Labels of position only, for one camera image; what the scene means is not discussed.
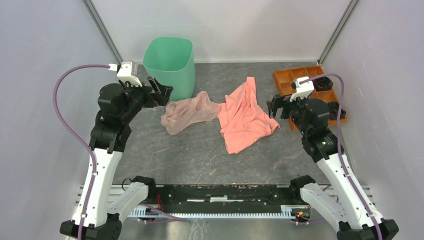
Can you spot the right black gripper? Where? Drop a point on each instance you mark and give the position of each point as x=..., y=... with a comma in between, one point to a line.
x=278, y=101

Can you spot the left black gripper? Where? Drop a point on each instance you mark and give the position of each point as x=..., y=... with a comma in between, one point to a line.
x=155, y=99

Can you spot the translucent pink plastic trash bag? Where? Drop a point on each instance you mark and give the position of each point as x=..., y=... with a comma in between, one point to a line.
x=183, y=113

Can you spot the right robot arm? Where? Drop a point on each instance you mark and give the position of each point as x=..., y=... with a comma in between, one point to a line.
x=354, y=216

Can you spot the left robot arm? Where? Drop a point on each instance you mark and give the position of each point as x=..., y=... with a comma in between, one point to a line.
x=96, y=218

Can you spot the green plastic trash bin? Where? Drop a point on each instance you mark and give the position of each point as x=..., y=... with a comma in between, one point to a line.
x=171, y=61

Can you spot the orange compartment tray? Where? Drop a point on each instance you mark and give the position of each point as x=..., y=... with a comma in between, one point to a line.
x=284, y=77

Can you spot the salmon pink cloth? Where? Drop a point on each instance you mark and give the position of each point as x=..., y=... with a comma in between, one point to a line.
x=243, y=122

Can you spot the black bag roll top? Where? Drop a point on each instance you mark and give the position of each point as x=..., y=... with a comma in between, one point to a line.
x=323, y=84

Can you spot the black bag roll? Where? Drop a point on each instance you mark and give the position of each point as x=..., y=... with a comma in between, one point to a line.
x=333, y=108
x=323, y=84

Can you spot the black bag roll right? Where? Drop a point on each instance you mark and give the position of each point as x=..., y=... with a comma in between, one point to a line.
x=333, y=108

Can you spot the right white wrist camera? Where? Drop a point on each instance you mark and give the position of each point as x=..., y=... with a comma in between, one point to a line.
x=303, y=87

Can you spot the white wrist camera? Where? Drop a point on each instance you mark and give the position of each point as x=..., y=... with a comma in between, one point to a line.
x=303, y=87
x=127, y=73

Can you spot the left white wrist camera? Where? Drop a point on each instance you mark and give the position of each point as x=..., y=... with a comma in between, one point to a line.
x=127, y=73

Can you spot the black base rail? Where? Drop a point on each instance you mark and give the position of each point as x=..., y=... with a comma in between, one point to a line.
x=222, y=201

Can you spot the left corner aluminium post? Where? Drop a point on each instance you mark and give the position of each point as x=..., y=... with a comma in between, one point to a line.
x=95, y=16

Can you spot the corner aluminium post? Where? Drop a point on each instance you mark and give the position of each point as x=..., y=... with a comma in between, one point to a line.
x=343, y=21
x=95, y=16

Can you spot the right corner aluminium post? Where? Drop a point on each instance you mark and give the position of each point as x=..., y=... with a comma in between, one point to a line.
x=343, y=21

